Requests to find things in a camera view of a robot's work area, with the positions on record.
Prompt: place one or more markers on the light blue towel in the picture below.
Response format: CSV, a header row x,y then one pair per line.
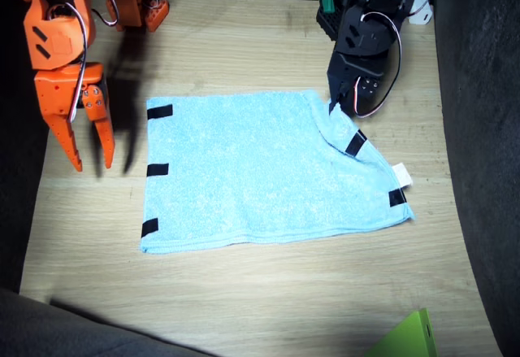
x,y
243,170

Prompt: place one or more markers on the orange perforated arm base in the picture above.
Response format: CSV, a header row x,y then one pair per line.
x,y
156,15

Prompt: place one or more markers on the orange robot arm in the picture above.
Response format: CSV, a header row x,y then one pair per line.
x,y
57,44

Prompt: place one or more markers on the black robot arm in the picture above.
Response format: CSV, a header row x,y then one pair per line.
x,y
365,31

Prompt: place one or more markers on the white plastic bracket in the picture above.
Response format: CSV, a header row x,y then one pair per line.
x,y
422,11

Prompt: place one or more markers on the black perforated arm base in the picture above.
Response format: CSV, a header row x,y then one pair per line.
x,y
327,23

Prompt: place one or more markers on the lime green plastic wedge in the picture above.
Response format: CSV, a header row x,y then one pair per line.
x,y
410,336

